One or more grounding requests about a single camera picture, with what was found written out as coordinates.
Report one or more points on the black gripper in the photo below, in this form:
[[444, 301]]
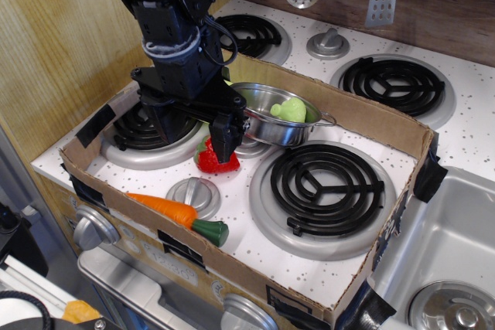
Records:
[[186, 83]]

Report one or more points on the light green toy broccoli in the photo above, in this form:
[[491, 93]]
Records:
[[293, 110]]

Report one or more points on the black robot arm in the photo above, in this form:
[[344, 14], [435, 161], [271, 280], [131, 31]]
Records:
[[175, 21]]

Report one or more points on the small silver metal pan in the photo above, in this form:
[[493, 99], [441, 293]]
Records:
[[263, 127]]

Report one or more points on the red toy strawberry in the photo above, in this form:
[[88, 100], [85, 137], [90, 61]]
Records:
[[206, 159]]

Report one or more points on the silver stovetop knob middle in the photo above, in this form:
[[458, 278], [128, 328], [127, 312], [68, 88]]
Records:
[[251, 149]]

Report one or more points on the silver stovetop knob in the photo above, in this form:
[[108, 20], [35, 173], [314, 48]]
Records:
[[329, 45], [199, 193], [251, 149]]

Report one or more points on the front left black burner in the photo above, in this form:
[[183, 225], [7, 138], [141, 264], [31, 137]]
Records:
[[132, 142]]

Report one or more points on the black burner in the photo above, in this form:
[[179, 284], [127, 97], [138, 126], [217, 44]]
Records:
[[132, 142], [409, 85], [321, 201], [258, 37]]

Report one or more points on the silver stovetop knob front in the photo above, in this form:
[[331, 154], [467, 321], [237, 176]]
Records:
[[199, 193]]

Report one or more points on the orange toy carrot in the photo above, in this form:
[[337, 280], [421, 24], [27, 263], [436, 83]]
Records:
[[185, 215]]

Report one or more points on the back left black burner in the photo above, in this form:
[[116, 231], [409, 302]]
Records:
[[258, 37]]

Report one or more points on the brown cardboard fence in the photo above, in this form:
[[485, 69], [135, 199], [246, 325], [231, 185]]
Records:
[[290, 288]]

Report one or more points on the front right black burner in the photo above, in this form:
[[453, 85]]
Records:
[[321, 201]]

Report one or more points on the silver oven knob left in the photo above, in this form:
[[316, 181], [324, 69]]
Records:
[[93, 229]]

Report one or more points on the silver oven knob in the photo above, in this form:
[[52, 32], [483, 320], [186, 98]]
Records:
[[93, 229], [242, 314]]

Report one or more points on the silver stovetop knob back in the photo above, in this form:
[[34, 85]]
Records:
[[329, 45]]

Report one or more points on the silver oven knob right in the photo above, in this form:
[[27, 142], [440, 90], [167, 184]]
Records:
[[242, 314]]

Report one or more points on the back right black burner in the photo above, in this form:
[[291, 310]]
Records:
[[409, 85]]

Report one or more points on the hanging silver spatula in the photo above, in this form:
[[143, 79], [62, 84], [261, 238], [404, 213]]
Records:
[[380, 13]]

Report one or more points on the yellow cloth scrap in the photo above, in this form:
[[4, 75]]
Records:
[[79, 311]]

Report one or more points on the silver toy sink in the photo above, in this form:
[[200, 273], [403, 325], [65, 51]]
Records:
[[448, 238]]

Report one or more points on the silver sink drain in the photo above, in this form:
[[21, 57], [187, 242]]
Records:
[[451, 305]]

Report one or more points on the silver oven door handle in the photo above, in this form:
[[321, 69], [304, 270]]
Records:
[[134, 297]]

